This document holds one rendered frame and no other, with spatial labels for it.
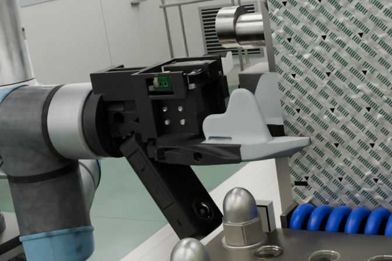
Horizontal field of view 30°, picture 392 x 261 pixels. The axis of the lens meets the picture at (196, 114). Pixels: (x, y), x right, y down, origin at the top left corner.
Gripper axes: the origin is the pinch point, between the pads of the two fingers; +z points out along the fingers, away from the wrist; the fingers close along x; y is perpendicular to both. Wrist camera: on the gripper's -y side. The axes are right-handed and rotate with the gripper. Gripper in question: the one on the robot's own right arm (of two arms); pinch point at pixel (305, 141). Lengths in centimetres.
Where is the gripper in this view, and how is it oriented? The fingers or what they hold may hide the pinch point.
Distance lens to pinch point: 61.2
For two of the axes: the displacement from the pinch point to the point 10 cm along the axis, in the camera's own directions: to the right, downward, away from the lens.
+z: 8.6, -0.2, -5.1
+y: -1.5, -9.6, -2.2
